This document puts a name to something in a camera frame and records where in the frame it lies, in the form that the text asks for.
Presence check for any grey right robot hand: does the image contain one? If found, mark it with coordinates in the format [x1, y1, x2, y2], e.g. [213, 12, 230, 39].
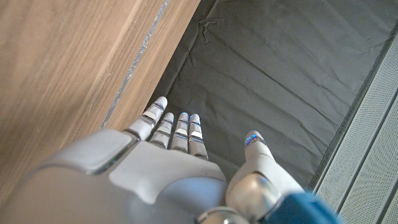
[0, 95, 307, 224]

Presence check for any black backdrop curtain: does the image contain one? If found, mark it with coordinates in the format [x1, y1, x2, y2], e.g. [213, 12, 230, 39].
[144, 0, 398, 190]

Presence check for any blue right wrist connector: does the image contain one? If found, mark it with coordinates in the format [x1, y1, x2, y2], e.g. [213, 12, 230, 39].
[259, 191, 342, 224]

